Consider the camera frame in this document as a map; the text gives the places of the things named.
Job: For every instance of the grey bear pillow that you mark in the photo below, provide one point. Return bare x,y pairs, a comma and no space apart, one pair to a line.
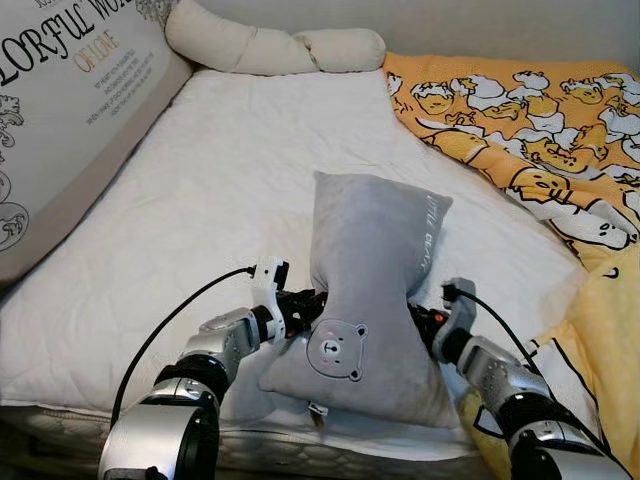
370,250

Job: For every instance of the yellow egg cartoon blanket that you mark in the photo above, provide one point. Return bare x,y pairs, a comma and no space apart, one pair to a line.
520,130

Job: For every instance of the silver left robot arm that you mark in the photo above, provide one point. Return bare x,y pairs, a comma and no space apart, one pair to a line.
160,440

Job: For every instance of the white quilted mattress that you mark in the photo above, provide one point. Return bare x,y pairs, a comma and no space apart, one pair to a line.
200,200

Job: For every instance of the cream knotted bolster pillow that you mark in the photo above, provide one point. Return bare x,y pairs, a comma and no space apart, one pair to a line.
250,45

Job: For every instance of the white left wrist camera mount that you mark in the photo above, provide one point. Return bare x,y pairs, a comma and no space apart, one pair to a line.
263,295

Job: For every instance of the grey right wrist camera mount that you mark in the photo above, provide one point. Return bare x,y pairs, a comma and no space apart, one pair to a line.
462,318

